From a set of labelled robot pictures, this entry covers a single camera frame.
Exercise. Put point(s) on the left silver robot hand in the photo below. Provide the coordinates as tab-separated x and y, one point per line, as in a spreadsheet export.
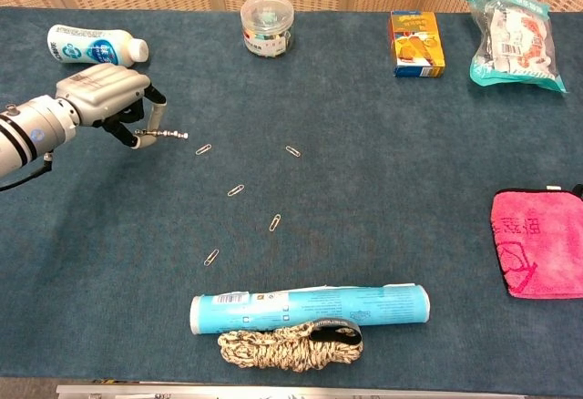
105	94

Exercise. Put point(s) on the small metal bead bar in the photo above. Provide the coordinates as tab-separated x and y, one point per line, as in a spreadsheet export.
168	134

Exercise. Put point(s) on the silver paperclip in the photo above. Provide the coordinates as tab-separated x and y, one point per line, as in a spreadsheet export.
211	257
293	151
274	222
236	190
203	149

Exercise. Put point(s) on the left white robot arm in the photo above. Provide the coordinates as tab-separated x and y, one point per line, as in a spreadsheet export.
27	130

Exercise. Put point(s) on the white milk bottle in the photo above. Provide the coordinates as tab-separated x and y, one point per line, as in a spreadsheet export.
91	48

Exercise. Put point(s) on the clear plastic clip jar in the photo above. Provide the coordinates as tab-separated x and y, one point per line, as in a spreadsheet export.
267	30

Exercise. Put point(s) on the teal table cloth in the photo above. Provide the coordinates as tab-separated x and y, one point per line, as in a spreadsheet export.
364	166

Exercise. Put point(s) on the light blue rolled tube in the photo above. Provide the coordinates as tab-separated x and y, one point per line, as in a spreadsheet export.
319	308

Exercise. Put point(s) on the yellow carton box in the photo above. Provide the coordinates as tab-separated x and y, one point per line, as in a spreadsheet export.
416	43

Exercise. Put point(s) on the teal snack bag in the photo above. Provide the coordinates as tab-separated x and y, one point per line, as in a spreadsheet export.
514	43

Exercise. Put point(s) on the pink towel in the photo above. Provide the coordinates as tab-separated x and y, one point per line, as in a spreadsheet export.
542	244

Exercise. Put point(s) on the black object beside towel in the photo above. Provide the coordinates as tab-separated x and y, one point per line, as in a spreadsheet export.
577	190

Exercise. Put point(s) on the aluminium frame rail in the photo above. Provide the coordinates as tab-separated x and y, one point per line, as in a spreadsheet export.
273	392

